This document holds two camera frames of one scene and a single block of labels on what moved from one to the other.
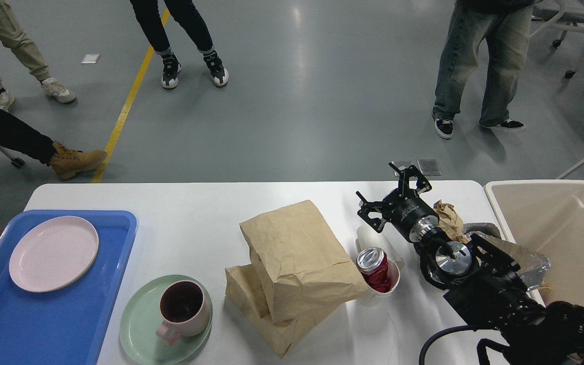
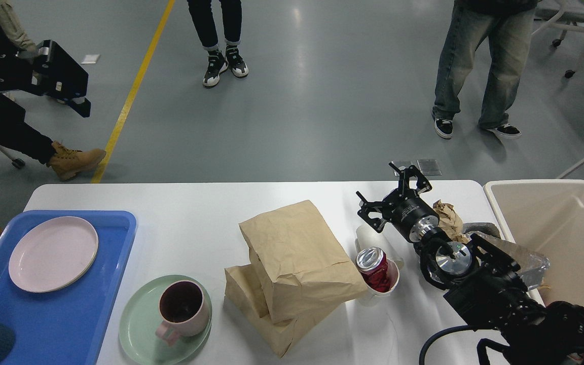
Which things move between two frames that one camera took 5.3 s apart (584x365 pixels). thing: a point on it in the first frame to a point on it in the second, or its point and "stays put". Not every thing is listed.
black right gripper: x=409 y=213 stays put
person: x=184 y=14 to x=231 y=13
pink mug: x=184 y=310 stays put
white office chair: x=567 y=14 stays put
